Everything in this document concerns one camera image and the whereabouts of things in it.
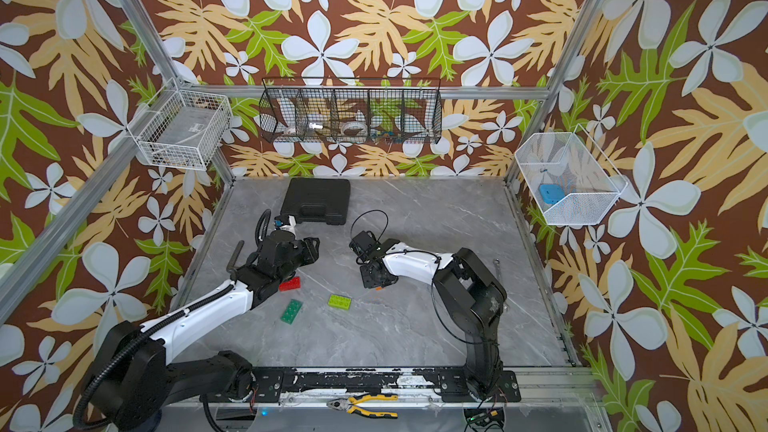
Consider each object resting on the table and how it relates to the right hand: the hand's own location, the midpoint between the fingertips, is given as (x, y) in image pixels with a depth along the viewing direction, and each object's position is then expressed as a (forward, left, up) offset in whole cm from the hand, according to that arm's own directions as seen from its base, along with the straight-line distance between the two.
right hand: (372, 279), depth 93 cm
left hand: (+6, +16, +14) cm, 22 cm away
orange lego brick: (-7, -3, +8) cm, 11 cm away
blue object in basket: (+13, -50, +26) cm, 58 cm away
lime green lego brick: (-8, +9, +2) cm, 12 cm away
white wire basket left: (+31, +55, +35) cm, 72 cm away
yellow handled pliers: (-33, +5, +1) cm, 34 cm away
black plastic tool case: (+29, +20, +5) cm, 36 cm away
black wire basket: (+45, +7, +32) cm, 55 cm away
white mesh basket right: (+22, -58, +29) cm, 69 cm away
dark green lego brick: (-11, +24, +1) cm, 26 cm away
